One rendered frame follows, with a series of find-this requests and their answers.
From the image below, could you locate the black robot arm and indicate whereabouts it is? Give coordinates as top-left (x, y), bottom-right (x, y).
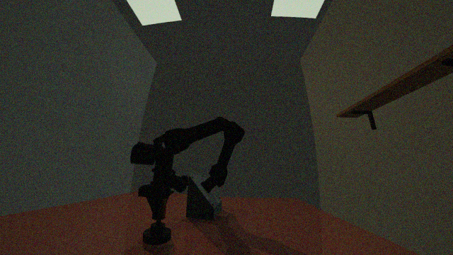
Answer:
top-left (130, 117), bottom-right (245, 193)

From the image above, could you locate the orange knob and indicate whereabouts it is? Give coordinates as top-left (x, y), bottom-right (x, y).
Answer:
top-left (152, 198), bottom-right (167, 220)

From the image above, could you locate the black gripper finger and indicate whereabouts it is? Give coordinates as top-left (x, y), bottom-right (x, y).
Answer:
top-left (146, 195), bottom-right (167, 217)
top-left (164, 191), bottom-right (174, 200)

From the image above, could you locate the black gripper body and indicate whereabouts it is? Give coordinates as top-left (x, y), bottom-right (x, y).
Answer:
top-left (138, 166), bottom-right (174, 198)

